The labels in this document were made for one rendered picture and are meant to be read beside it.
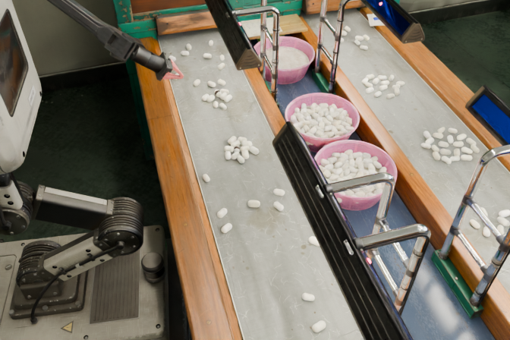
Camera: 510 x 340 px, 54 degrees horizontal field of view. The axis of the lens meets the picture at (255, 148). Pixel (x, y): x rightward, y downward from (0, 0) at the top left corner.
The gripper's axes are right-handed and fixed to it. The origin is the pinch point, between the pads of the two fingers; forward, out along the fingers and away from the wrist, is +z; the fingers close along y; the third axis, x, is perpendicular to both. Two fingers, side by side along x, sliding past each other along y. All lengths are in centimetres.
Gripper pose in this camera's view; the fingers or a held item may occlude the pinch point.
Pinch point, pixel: (181, 76)
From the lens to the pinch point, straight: 186.6
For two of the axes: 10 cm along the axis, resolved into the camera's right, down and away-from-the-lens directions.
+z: 7.3, 3.4, 5.9
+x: -6.2, 6.8, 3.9
